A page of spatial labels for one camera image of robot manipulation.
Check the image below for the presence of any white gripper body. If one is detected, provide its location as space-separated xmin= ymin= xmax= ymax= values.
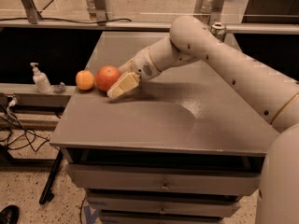
xmin=119 ymin=48 xmax=161 ymax=80

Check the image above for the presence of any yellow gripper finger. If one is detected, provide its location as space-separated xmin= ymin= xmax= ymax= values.
xmin=107 ymin=72 xmax=140 ymax=99

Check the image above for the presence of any red apple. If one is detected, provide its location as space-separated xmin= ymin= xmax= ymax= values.
xmin=96 ymin=65 xmax=121 ymax=92

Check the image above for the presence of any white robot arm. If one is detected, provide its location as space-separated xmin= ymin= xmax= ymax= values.
xmin=107 ymin=16 xmax=299 ymax=224

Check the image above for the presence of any orange fruit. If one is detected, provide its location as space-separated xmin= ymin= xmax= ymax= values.
xmin=76 ymin=70 xmax=95 ymax=91

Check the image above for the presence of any small grey metal object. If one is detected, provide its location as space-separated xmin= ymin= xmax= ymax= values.
xmin=54 ymin=82 xmax=66 ymax=93

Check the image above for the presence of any white pump bottle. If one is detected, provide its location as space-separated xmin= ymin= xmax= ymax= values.
xmin=30 ymin=63 xmax=52 ymax=94

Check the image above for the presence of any grey side ledge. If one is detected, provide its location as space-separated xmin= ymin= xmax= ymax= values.
xmin=0 ymin=83 xmax=75 ymax=107

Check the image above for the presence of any black floor bar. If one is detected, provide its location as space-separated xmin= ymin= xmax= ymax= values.
xmin=39 ymin=151 xmax=64 ymax=204

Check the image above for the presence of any top grey drawer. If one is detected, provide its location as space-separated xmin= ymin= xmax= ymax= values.
xmin=66 ymin=164 xmax=260 ymax=196

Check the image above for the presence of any grey drawer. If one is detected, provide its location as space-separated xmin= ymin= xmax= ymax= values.
xmin=87 ymin=191 xmax=240 ymax=217
xmin=66 ymin=164 xmax=260 ymax=196

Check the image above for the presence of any middle grey drawer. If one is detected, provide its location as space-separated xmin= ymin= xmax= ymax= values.
xmin=87 ymin=191 xmax=240 ymax=217

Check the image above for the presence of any black shoe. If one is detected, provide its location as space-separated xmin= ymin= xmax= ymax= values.
xmin=0 ymin=205 xmax=20 ymax=224

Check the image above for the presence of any middle metal bracket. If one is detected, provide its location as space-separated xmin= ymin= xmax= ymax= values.
xmin=85 ymin=0 xmax=108 ymax=23

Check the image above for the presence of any metal bracket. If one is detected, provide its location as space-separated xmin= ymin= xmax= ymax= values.
xmin=21 ymin=0 xmax=41 ymax=24
xmin=85 ymin=0 xmax=108 ymax=23
xmin=193 ymin=0 xmax=224 ymax=24

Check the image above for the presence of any right metal bracket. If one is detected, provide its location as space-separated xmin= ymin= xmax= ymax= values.
xmin=193 ymin=0 xmax=224 ymax=24

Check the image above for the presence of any left metal bracket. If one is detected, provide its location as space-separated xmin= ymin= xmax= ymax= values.
xmin=21 ymin=0 xmax=41 ymax=24

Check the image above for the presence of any grey metal rail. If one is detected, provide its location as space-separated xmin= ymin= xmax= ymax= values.
xmin=0 ymin=19 xmax=299 ymax=35

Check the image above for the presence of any black cable bundle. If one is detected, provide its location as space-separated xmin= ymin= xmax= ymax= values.
xmin=0 ymin=94 xmax=50 ymax=153

